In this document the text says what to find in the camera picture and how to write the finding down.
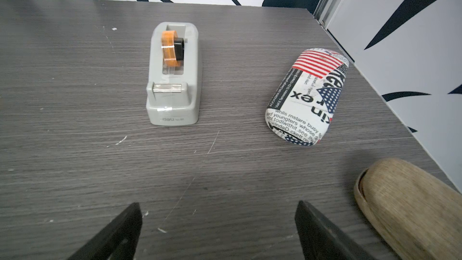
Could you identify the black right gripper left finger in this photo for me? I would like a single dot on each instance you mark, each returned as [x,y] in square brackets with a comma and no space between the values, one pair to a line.
[117,241]

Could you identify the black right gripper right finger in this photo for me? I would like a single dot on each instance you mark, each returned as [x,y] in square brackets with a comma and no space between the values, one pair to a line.
[321,239]

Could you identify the tan woven glasses case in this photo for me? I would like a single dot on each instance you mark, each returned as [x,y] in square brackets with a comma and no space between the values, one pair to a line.
[418,215]

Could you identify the grey tape dispenser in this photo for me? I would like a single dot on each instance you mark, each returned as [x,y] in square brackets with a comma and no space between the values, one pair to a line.
[174,93]

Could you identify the orange tape roll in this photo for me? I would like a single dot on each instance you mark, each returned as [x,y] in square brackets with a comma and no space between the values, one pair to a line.
[172,48]

